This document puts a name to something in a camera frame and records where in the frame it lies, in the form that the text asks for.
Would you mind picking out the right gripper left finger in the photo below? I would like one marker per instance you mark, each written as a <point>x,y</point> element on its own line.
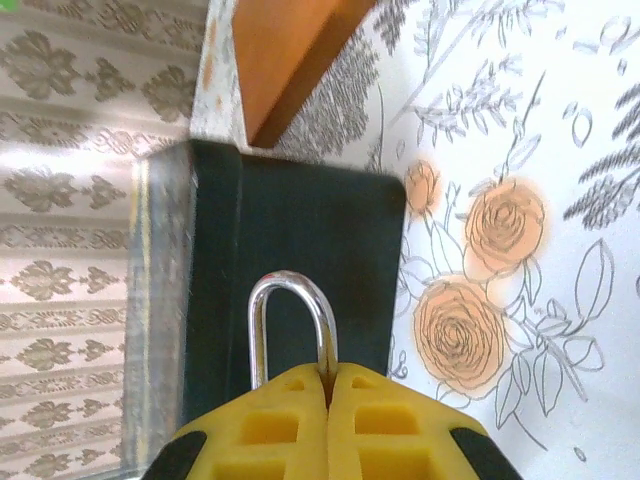
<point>270,435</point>

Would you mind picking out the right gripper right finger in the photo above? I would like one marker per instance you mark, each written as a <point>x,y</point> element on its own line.
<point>400,440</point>

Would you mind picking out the brass padlock with silver shackle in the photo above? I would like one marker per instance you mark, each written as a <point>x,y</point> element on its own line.
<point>260,320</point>

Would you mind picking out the floral white tablecloth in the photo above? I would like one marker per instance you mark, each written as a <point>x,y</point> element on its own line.
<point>550,300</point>

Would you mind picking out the starry night print box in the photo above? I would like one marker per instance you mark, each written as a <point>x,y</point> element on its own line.
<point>300,225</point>

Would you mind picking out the green plastic wine glass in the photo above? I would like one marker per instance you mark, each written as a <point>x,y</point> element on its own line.
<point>7,4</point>

